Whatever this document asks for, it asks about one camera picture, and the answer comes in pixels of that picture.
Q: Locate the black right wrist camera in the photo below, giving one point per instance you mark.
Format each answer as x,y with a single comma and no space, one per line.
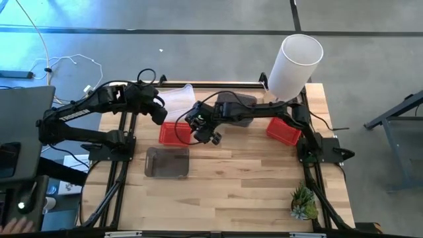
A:
204,136

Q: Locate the small green succulent plant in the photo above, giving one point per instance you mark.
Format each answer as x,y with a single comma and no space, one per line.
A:
304,201

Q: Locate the grey laptop lid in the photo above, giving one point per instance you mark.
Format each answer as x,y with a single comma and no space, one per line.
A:
26,125

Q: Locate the smoky grey translucent basket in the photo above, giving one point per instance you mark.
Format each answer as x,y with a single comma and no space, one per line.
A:
167,163
231,98

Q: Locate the white power adapter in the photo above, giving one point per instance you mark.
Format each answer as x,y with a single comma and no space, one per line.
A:
88,89

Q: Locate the red plastic basket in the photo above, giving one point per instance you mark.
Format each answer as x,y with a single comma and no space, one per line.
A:
282,134
167,134

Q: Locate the person's hand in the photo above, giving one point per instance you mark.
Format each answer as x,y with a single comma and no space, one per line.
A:
16,226

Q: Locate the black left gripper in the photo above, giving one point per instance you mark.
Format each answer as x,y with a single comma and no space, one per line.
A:
158,114

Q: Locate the white printed box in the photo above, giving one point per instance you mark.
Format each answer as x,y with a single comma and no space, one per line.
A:
74,163

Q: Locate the black power strip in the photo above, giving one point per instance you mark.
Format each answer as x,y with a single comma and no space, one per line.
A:
16,74

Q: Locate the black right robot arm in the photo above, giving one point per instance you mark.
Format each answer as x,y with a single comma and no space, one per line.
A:
257,112

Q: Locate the white shade wooden base lamp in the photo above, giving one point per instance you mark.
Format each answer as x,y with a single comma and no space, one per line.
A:
294,66

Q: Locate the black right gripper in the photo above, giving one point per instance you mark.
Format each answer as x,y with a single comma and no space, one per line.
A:
205,115

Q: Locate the silver frame bracket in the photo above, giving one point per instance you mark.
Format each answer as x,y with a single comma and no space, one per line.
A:
307,235
123,234

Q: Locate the clear plastic basket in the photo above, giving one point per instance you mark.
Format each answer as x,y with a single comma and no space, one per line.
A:
176,99

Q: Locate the black diagonal bar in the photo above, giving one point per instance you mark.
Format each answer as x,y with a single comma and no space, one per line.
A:
62,172

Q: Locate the black metal table frame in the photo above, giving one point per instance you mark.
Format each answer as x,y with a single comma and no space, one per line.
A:
231,85

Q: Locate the black computer mouse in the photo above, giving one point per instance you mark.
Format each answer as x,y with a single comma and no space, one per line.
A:
26,198

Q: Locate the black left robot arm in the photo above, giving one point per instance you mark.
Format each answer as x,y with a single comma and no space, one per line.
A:
82,109

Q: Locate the grey metal side table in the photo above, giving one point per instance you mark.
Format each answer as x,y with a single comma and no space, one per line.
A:
396,139

